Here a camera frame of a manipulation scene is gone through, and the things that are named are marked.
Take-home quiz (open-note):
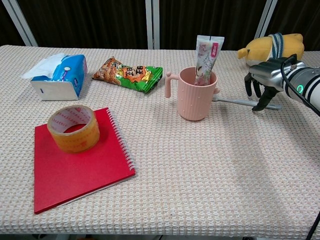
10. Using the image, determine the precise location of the blue tissue pack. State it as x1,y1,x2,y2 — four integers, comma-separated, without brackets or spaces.
21,52,88,101

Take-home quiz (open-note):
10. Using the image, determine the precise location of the floral print toothpaste tube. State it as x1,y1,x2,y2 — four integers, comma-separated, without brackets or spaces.
194,34,225,86

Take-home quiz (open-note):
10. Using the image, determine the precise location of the orange green snack bag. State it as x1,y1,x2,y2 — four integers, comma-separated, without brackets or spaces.
91,56,164,94

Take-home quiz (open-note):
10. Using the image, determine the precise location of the grey toothbrush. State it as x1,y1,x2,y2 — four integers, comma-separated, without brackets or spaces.
212,96,282,111

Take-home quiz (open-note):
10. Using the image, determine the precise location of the white frame post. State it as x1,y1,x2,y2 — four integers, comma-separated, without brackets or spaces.
145,0,160,50
8,0,38,48
257,0,278,38

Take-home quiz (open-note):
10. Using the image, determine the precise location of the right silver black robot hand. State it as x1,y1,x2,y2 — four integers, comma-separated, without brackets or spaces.
244,55,298,112

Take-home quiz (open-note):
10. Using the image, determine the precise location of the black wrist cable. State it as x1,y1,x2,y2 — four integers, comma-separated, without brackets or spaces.
279,53,320,111

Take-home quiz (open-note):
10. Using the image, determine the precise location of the pink ribbed cup with handle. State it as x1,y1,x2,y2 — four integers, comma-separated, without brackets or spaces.
164,66,221,122

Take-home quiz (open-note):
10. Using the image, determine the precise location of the beige waffle tablecloth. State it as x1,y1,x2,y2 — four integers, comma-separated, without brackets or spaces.
0,44,320,236

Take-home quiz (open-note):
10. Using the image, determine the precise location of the red spiral notebook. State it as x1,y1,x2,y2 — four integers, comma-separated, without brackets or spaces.
33,107,137,215

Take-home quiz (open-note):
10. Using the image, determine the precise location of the black pleated curtain panel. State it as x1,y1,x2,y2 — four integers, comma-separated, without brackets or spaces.
16,0,148,50
0,0,26,47
159,0,268,51
264,0,320,52

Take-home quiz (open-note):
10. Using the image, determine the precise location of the clear packing tape roll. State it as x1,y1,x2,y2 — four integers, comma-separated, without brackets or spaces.
46,104,101,154

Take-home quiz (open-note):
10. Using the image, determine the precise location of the yellow plush toy with scarf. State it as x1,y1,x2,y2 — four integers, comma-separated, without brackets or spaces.
237,32,305,67

